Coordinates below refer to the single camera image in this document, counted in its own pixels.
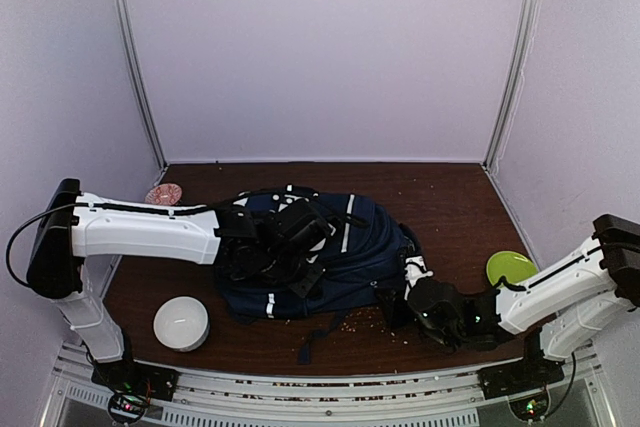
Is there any navy blue student backpack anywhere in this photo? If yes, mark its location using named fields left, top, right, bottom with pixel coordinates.
left=214, top=186, right=433, bottom=365

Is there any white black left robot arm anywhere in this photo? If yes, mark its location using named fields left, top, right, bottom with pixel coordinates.
left=24, top=179, right=337, bottom=391

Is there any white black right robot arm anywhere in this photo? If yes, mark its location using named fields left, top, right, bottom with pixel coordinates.
left=374, top=214, right=639, bottom=389

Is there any green plate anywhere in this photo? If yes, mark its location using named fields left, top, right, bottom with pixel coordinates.
left=486, top=251, right=538, bottom=286

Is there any pink patterned small bowl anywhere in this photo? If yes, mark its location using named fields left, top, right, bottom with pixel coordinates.
left=145, top=183, right=183, bottom=206

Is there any white ceramic bowl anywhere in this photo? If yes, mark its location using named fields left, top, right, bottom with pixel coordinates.
left=153, top=296, right=210, bottom=352

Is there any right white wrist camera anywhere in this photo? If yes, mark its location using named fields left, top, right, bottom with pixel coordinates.
left=404, top=255, right=434, bottom=288

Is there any white front rail frame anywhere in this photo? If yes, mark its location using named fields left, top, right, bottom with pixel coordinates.
left=39, top=341, right=616, bottom=427

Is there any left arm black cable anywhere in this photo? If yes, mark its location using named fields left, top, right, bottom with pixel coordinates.
left=5, top=184, right=369, bottom=288

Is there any left aluminium frame post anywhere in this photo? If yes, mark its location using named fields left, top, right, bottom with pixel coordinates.
left=114, top=0, right=168, bottom=171

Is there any aluminium frame post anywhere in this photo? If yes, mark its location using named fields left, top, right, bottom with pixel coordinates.
left=114, top=0, right=168, bottom=171
left=483, top=0, right=540, bottom=174

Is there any right aluminium frame post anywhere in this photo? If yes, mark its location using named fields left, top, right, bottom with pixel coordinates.
left=483, top=0, right=540, bottom=174

